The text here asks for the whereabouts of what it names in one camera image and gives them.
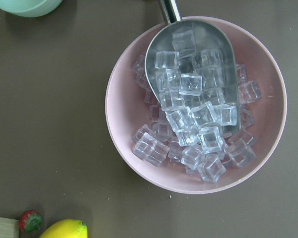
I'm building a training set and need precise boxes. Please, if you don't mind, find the wooden cutting board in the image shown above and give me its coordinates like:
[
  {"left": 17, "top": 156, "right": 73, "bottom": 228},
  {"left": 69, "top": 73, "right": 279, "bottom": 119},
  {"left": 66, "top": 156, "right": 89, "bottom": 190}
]
[{"left": 0, "top": 217, "right": 20, "bottom": 238}]

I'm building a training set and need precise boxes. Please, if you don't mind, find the yellow lemon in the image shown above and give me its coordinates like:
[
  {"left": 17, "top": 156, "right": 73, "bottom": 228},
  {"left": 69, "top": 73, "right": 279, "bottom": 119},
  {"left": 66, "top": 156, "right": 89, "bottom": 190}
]
[{"left": 40, "top": 219, "right": 88, "bottom": 238}]

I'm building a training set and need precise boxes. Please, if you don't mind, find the steel ice scoop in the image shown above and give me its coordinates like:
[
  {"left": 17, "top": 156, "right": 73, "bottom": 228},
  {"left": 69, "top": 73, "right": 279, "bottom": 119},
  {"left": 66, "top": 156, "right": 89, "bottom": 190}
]
[{"left": 145, "top": 0, "right": 241, "bottom": 134}]

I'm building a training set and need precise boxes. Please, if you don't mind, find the mint green bowl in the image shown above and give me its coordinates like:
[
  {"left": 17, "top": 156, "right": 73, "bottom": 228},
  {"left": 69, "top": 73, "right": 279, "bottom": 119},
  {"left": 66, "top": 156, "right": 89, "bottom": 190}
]
[{"left": 0, "top": 0, "right": 62, "bottom": 17}]

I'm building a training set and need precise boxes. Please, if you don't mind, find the pink bowl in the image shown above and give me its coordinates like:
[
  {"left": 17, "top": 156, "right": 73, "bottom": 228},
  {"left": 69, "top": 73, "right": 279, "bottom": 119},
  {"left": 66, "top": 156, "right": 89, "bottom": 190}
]
[{"left": 105, "top": 17, "right": 287, "bottom": 194}]

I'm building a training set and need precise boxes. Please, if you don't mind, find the red strawberry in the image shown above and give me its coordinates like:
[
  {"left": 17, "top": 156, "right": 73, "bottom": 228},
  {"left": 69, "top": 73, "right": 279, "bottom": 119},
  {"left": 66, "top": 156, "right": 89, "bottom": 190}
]
[{"left": 18, "top": 210, "right": 43, "bottom": 232}]

